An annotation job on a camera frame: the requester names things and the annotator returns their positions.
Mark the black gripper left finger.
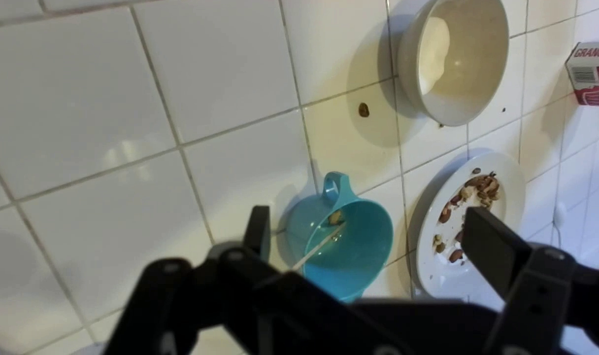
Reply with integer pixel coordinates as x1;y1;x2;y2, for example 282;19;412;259
101;204;380;355

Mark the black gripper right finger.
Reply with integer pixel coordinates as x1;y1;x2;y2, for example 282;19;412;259
461;206;599;355

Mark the clear drinking straw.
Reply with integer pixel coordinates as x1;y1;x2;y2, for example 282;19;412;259
290;220;349;273

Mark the beige ceramic bowl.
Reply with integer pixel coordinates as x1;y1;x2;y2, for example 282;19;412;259
394;0;512;129

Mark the white plate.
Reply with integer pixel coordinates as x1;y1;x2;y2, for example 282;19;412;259
414;149;528;303

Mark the brown nuts heap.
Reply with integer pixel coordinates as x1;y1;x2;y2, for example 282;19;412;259
432;167;505;265

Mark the granulated sugar box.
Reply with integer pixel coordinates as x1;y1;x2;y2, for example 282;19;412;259
564;40;599;109

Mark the teal handled cup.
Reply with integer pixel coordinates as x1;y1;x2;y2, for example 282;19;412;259
284;173;396;305

